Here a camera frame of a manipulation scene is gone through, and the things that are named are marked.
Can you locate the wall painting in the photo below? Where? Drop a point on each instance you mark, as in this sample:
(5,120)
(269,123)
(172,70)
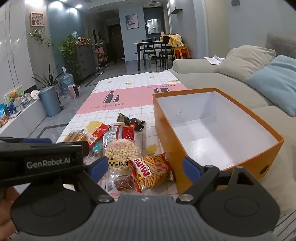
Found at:
(132,21)

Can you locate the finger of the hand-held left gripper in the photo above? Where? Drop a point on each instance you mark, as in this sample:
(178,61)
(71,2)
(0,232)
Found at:
(84,148)
(37,140)

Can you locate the dark dining table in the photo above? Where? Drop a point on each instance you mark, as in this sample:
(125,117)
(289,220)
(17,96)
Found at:
(150,44)

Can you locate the red orange figure packet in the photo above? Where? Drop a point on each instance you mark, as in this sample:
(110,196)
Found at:
(98,133)

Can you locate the light blue pillow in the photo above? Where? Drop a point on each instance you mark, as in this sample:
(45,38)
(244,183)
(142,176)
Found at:
(275,81)

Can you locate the stuffed toys on cabinet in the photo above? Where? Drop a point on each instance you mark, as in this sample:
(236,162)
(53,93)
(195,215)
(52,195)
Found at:
(83,41)

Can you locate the beige sofa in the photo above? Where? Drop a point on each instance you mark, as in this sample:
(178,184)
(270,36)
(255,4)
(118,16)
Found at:
(208,76)

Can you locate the grey blue trash bin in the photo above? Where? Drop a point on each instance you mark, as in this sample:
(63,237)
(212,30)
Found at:
(49,102)

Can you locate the long leaf potted plant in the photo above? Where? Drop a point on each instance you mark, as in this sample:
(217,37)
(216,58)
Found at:
(47,78)

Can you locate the round rice cake packet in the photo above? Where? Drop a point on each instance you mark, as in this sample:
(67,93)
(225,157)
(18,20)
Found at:
(121,151)

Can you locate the dark wall shelf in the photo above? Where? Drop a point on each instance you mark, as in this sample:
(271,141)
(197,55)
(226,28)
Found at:
(177,10)

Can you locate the dark green snack packet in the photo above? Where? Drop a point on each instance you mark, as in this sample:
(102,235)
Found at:
(134,121)

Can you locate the pink space heater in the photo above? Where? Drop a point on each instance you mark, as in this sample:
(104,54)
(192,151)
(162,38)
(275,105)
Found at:
(73,91)

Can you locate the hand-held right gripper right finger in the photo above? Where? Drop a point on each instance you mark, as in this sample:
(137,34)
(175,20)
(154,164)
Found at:
(191,168)

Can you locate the fried stick snack packet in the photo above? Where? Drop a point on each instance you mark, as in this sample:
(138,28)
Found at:
(153,172)

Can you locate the person's left hand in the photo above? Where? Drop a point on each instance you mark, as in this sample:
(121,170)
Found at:
(5,201)

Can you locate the tall leafy plant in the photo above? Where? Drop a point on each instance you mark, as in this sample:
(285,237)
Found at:
(69,52)

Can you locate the brown dried fruit packet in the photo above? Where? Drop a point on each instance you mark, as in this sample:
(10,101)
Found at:
(123,182)

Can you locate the blue water jug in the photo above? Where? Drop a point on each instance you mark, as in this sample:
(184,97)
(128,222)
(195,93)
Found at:
(66,81)

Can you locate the red white label packet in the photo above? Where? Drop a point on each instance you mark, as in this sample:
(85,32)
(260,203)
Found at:
(122,133)

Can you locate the beige pillow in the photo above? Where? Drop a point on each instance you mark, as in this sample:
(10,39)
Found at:
(245,61)

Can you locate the white paper sheets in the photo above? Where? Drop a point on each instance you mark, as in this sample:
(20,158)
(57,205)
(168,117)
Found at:
(214,59)

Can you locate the orange stacked stools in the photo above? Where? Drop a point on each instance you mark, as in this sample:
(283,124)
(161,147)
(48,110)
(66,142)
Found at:
(182,52)

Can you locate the orange cardboard box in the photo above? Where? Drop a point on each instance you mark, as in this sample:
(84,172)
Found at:
(208,120)

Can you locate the bear picture card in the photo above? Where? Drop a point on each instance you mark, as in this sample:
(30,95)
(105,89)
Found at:
(13,96)

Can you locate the clear bread cake packet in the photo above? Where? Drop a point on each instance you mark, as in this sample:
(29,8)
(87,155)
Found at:
(75,136)

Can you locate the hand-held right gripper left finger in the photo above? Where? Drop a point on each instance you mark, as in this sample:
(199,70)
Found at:
(100,167)

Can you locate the yellow cloth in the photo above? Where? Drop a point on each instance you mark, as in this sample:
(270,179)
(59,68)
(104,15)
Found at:
(175,39)

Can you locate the wooden picture frame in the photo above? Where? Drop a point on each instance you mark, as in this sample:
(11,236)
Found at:
(37,19)

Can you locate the grey drawer cabinet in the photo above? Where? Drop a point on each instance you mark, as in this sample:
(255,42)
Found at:
(85,60)

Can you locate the pink white printed tablecloth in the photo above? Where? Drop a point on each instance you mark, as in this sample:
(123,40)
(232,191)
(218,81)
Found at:
(129,92)

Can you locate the hanging wall plant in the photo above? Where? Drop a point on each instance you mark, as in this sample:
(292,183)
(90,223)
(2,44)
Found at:
(40,36)

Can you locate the grey striped rug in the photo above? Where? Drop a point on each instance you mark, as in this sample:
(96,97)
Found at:
(288,228)

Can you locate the round ceiling lamp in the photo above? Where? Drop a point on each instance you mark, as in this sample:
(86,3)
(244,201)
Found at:
(152,4)

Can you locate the dark dining chair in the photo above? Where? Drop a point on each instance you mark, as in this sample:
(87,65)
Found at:
(149,49)
(166,52)

